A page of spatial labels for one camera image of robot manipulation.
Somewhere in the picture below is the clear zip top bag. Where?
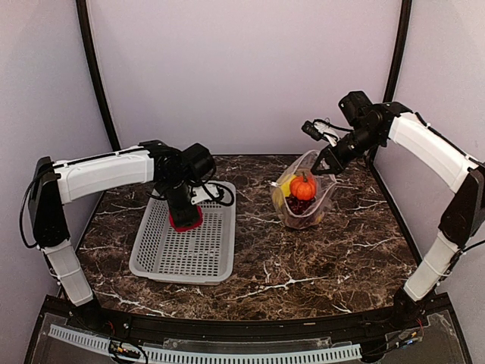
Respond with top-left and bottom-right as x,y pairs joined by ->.
270,150 -> 337,230

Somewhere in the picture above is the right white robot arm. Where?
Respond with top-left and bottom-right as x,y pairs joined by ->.
311,92 -> 484,329

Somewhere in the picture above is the right black frame post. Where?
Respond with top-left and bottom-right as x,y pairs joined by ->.
383,0 -> 412,102

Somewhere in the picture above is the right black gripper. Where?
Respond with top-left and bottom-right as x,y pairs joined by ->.
311,124 -> 383,174

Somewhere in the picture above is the dark red grape bunch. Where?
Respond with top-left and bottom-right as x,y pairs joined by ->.
286,195 -> 315,215

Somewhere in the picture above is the black frame post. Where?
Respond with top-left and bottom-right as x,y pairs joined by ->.
75,0 -> 121,152
383,0 -> 412,102

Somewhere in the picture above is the left black frame post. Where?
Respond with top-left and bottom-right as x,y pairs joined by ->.
75,0 -> 121,152

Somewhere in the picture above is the small orange pumpkin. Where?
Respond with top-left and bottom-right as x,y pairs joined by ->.
290,171 -> 317,200

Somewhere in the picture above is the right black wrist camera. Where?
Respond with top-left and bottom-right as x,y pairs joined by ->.
338,91 -> 372,127

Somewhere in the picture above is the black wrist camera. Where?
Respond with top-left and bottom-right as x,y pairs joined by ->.
182,143 -> 215,181
338,91 -> 372,127

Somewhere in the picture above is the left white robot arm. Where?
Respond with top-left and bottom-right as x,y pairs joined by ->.
21,140 -> 214,331

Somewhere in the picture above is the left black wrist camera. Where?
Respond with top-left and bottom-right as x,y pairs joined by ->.
182,143 -> 215,181

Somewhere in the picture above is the black curved front rail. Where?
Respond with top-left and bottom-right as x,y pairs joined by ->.
53,300 -> 417,343

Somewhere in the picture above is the white slotted cable duct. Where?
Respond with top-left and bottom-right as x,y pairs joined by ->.
48,325 -> 361,363

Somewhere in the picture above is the white perforated plastic basket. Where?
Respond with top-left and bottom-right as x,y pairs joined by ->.
129,181 -> 236,285

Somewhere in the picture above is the red bell pepper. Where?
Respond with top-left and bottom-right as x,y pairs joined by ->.
169,206 -> 203,233

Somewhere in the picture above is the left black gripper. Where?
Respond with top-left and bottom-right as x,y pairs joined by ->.
161,177 -> 201,227

